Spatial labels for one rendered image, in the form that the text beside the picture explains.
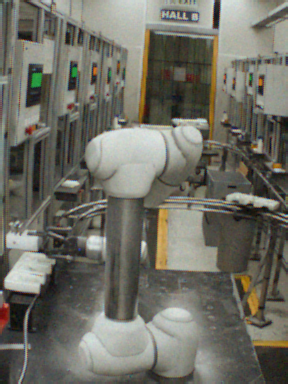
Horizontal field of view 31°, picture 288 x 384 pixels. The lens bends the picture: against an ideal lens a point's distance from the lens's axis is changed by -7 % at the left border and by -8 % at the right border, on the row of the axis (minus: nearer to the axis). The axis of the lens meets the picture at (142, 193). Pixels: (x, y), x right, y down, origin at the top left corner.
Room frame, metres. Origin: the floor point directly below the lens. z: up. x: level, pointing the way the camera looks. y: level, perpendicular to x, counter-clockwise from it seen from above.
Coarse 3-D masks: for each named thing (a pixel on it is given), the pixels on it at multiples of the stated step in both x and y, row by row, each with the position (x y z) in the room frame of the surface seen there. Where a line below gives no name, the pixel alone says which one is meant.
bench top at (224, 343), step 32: (64, 288) 2.31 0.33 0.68; (96, 288) 2.36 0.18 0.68; (160, 288) 2.42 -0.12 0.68; (192, 288) 2.44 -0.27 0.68; (224, 288) 2.45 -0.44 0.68; (64, 320) 1.97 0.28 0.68; (224, 320) 2.07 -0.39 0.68; (0, 352) 1.65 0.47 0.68; (32, 352) 1.67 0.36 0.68; (64, 352) 1.70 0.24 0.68; (224, 352) 1.78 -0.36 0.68
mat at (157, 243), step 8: (152, 216) 6.16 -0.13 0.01; (160, 216) 6.19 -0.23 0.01; (152, 224) 5.84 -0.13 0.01; (160, 224) 5.86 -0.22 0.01; (152, 232) 5.54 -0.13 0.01; (160, 232) 5.56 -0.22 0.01; (152, 240) 5.27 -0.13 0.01; (160, 240) 5.29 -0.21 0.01; (152, 248) 5.02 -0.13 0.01; (160, 248) 5.03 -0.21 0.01; (152, 256) 4.79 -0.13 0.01; (160, 256) 4.80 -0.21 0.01; (144, 264) 4.56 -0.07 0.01; (152, 264) 4.57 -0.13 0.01; (160, 264) 4.58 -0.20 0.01
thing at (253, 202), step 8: (232, 200) 3.65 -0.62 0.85; (240, 200) 3.57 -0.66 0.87; (248, 200) 3.60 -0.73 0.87; (256, 200) 3.62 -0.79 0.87; (264, 200) 3.58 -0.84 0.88; (272, 200) 3.57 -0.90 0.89; (248, 208) 3.54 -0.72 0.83; (256, 208) 3.52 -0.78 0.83; (264, 208) 3.54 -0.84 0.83; (272, 208) 3.43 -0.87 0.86
